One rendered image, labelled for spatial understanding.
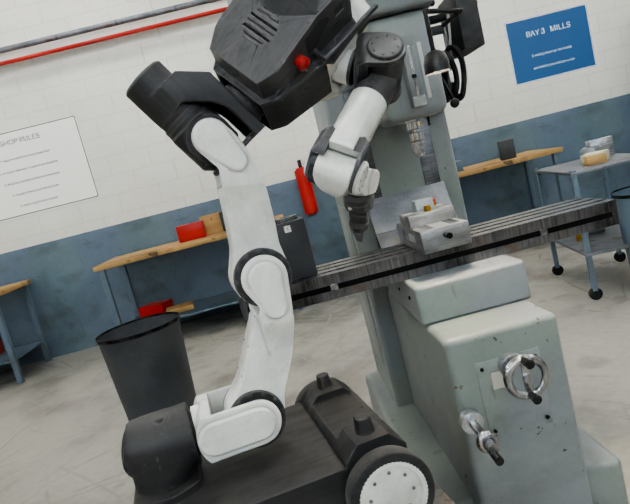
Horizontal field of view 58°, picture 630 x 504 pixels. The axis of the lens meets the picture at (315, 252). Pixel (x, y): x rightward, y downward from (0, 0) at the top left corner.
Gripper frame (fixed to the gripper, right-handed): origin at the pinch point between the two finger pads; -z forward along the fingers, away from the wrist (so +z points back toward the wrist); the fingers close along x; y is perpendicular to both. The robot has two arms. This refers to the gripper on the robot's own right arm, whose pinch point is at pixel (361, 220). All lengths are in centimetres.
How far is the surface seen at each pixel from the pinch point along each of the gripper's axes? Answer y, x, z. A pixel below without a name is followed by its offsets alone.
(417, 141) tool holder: -14.4, 31.0, -0.9
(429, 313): -22.7, -23.9, -10.2
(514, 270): -46.2, -8.5, -8.0
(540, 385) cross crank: -51, -45, 3
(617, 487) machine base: -82, -61, -40
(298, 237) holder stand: 20.3, -3.4, -8.5
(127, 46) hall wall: 290, 313, -243
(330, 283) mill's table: 8.3, -16.6, -12.3
